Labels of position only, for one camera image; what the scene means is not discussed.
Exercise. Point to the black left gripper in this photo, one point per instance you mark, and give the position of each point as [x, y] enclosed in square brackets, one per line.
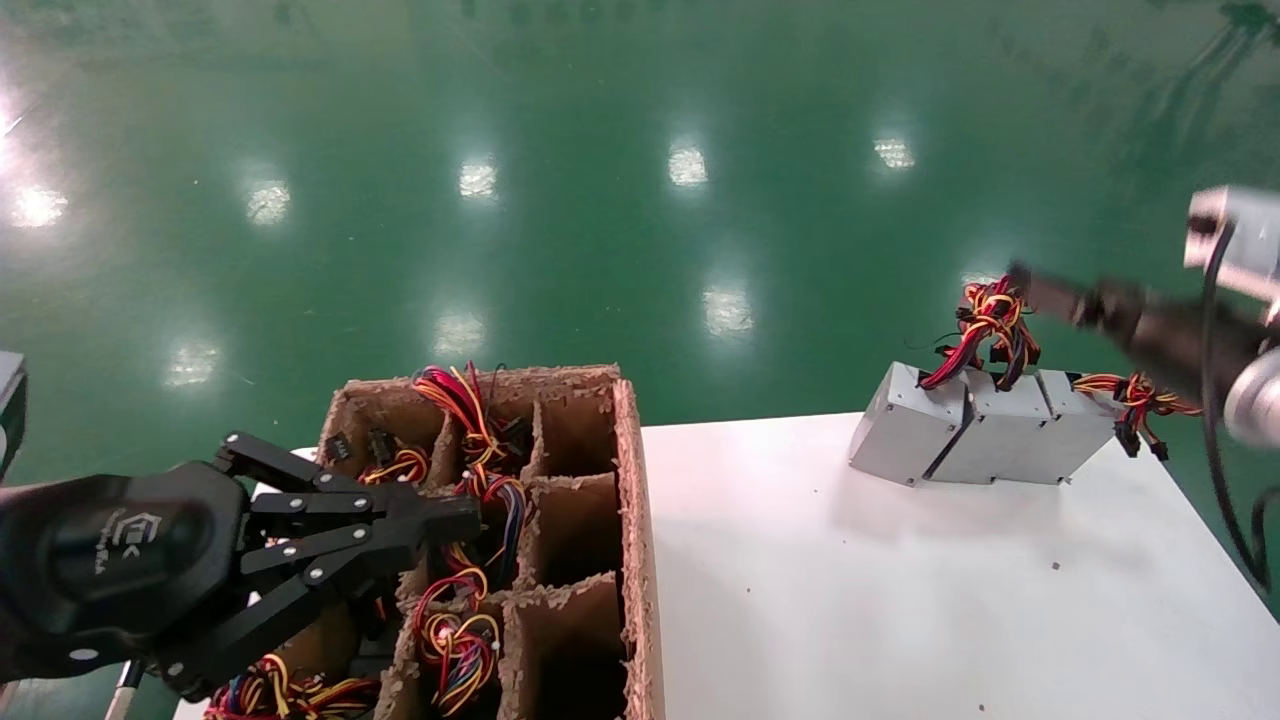
[120, 560]

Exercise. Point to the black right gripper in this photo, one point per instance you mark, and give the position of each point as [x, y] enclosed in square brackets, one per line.
[1180, 340]

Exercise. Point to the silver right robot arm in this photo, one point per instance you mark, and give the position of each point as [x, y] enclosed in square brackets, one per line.
[1260, 405]

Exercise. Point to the cardboard box with dividers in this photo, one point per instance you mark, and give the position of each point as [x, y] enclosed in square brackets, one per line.
[580, 530]

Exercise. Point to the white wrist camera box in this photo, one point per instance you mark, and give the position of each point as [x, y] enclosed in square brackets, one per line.
[1245, 235]

